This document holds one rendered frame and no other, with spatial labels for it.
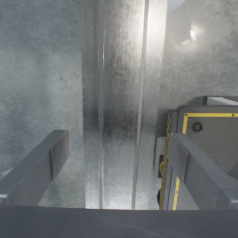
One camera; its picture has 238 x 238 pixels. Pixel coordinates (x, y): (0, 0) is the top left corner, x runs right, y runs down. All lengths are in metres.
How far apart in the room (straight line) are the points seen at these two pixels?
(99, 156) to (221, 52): 0.93
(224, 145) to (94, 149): 0.62
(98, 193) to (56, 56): 0.82
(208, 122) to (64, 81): 0.69
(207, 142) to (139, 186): 0.54
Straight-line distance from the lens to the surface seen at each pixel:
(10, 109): 1.08
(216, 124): 0.69
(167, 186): 0.74
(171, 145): 0.16
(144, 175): 0.17
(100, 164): 0.16
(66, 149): 0.16
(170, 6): 0.68
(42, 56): 0.96
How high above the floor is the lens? 0.88
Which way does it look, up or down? 74 degrees down
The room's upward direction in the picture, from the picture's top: 179 degrees clockwise
